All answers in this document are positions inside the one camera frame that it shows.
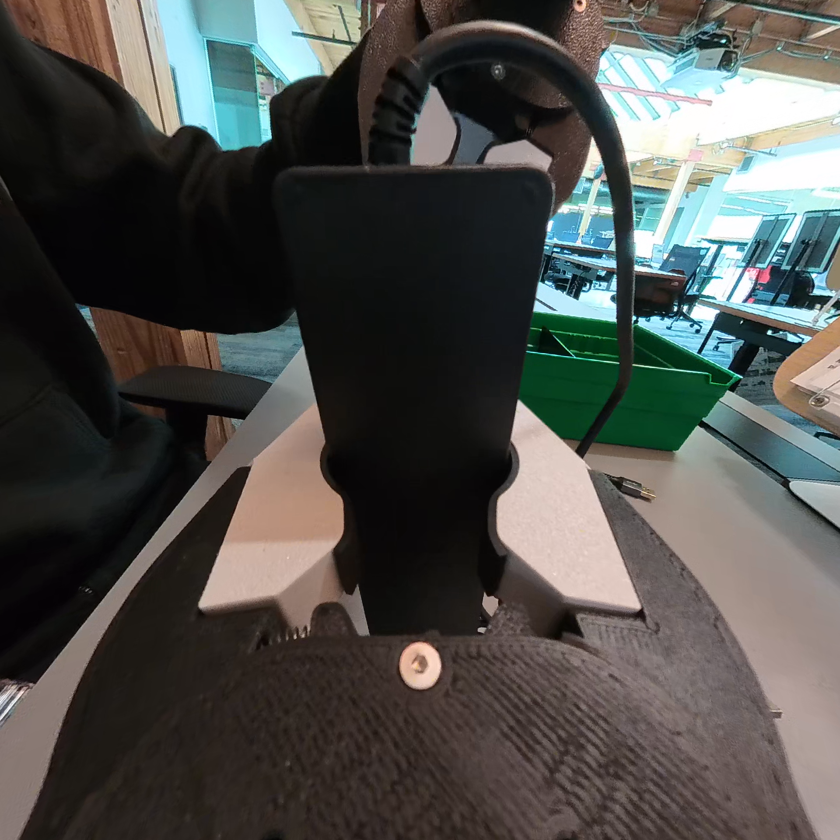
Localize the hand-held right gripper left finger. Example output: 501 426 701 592
199 402 368 631

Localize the black office chair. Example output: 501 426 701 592
118 366 274 462
646 244 714 333

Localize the white ceiling projector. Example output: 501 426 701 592
663 39 742 88

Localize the black multi-port usb hub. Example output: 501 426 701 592
274 164 555 637

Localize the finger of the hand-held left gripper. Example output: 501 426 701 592
455 117 556 172
412 87 462 168

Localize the black screen on stand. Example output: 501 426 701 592
784 210 840 309
738 213 798 304

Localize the thick black hub cable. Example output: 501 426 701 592
367 20 657 504

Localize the person's black hoodie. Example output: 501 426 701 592
0 0 212 685

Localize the wooden display board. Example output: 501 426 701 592
773 320 840 438

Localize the person's left forearm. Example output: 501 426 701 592
66 36 368 337

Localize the green plastic bin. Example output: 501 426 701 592
518 311 742 452

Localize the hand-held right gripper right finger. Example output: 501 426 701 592
484 402 642 636

